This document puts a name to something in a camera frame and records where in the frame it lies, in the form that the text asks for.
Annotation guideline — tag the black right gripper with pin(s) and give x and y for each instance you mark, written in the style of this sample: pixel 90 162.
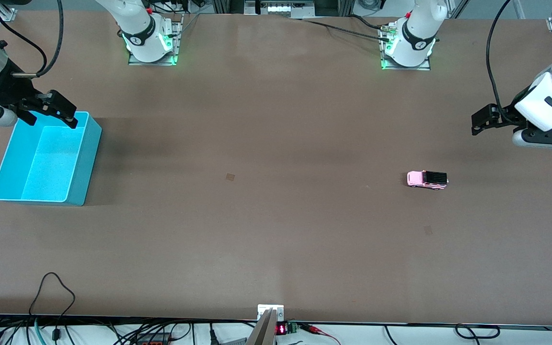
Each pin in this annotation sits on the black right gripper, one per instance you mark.
pixel 11 90

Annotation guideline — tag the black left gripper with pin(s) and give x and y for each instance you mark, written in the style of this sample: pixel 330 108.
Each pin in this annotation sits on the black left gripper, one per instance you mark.
pixel 507 117

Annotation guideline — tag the pink jeep toy black roof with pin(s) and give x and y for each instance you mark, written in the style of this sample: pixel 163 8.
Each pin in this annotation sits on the pink jeep toy black roof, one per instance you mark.
pixel 417 178

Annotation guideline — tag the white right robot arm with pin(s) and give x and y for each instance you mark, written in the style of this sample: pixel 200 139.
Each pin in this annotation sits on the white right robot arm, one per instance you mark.
pixel 137 19

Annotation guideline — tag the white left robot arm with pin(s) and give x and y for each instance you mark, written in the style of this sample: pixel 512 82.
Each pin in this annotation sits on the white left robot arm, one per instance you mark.
pixel 417 24

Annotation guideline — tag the cyan plastic bin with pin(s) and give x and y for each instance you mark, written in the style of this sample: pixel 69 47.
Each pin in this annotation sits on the cyan plastic bin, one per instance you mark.
pixel 51 163

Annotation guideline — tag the lit equipment box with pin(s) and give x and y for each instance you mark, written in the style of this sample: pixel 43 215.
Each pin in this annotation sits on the lit equipment box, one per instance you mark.
pixel 281 8

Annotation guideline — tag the black power strip orange switches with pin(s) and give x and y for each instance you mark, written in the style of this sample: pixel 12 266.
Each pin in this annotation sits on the black power strip orange switches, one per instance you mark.
pixel 154 339

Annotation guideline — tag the red digit display module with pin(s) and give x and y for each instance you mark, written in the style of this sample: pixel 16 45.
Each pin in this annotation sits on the red digit display module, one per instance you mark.
pixel 281 329

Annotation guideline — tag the grey aluminium bar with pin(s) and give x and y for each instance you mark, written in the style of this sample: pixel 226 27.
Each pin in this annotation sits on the grey aluminium bar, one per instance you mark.
pixel 262 333

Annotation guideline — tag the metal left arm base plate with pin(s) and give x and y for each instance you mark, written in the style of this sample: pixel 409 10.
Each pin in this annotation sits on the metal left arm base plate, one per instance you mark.
pixel 424 66

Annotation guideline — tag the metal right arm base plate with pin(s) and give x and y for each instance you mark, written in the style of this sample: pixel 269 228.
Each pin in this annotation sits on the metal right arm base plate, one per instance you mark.
pixel 173 50

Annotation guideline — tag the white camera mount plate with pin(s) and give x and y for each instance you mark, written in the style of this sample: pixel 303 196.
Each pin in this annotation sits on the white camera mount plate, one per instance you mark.
pixel 262 309

